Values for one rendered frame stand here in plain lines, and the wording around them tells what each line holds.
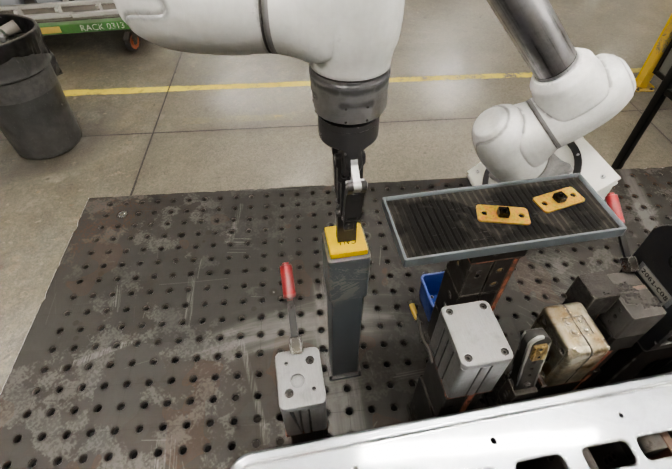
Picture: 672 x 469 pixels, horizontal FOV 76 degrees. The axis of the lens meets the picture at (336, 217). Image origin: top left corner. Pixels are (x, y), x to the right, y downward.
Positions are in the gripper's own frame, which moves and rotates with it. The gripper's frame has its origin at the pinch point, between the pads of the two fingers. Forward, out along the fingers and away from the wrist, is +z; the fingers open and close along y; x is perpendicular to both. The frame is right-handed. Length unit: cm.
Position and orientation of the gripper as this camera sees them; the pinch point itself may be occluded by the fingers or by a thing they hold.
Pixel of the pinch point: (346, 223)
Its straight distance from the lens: 66.2
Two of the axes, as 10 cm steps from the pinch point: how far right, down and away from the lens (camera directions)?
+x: 9.8, -1.3, 1.2
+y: 1.7, 7.1, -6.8
